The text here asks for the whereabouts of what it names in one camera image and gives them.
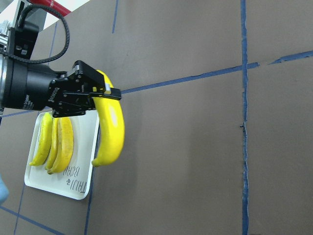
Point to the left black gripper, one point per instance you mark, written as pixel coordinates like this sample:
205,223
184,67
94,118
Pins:
36,86

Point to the yellow banana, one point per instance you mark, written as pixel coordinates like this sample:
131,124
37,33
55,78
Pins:
112,131
45,140
54,145
65,146

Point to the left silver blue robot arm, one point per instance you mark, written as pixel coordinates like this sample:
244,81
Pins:
2,73

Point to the white rectangular bear tray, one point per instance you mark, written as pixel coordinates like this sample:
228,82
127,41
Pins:
74,181

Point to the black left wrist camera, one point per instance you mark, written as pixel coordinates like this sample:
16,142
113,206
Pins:
21,40

